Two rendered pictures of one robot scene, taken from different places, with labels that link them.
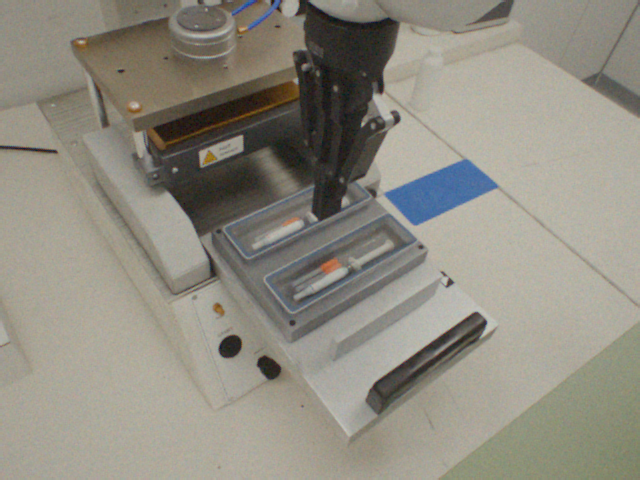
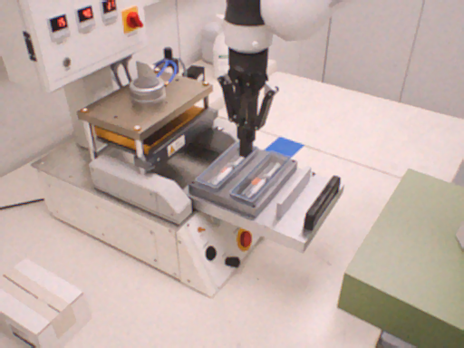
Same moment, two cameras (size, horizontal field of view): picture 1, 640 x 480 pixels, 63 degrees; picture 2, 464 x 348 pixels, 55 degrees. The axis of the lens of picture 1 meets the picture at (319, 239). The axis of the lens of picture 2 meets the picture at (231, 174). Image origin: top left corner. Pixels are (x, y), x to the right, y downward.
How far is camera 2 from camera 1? 0.45 m
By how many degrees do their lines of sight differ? 18
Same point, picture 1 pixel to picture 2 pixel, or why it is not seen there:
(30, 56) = not seen: outside the picture
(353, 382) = (294, 223)
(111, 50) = (102, 110)
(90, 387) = (131, 313)
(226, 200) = (177, 178)
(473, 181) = (289, 146)
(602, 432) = (410, 222)
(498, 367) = (348, 227)
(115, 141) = (110, 160)
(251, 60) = (176, 96)
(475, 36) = not seen: hidden behind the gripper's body
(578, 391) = (391, 210)
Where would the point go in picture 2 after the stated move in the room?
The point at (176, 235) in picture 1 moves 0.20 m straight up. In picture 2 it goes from (172, 190) to (163, 105)
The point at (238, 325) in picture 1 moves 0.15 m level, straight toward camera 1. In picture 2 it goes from (210, 239) to (246, 285)
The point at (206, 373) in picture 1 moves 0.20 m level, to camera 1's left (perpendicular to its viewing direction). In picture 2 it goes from (202, 272) to (111, 292)
